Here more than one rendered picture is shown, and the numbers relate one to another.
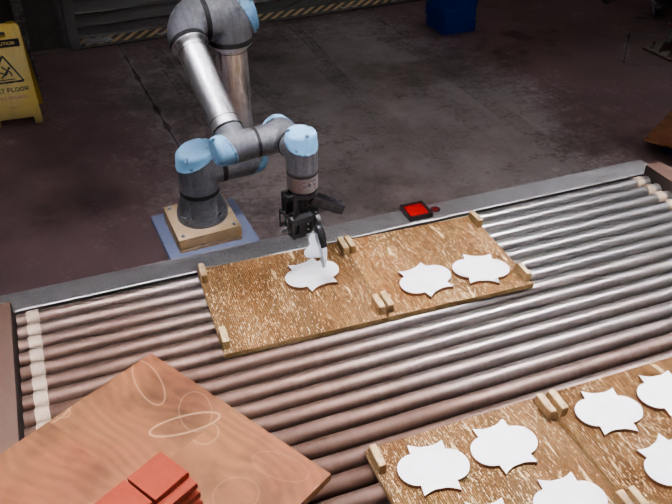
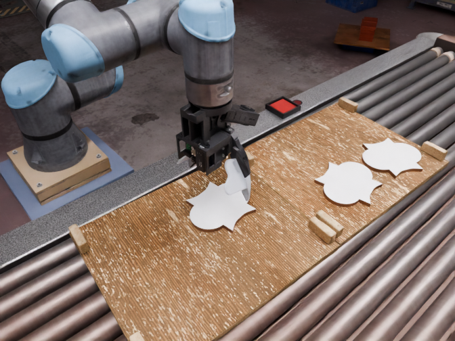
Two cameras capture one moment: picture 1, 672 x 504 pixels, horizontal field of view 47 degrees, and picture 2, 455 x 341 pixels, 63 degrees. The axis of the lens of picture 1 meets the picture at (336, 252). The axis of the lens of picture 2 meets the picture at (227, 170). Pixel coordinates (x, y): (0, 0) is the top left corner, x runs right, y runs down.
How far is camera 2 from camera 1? 1.29 m
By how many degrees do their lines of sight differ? 16
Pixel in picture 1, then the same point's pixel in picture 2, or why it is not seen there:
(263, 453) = not seen: outside the picture
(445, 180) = not seen: hidden behind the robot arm
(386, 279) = (305, 191)
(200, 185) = (46, 120)
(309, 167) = (227, 61)
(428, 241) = (317, 136)
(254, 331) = (182, 320)
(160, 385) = not seen: outside the picture
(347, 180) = (158, 97)
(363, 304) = (300, 233)
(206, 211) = (62, 149)
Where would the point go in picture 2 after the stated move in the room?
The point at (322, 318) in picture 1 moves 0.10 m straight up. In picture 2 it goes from (263, 269) to (267, 235)
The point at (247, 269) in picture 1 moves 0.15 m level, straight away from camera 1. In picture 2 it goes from (136, 216) to (118, 173)
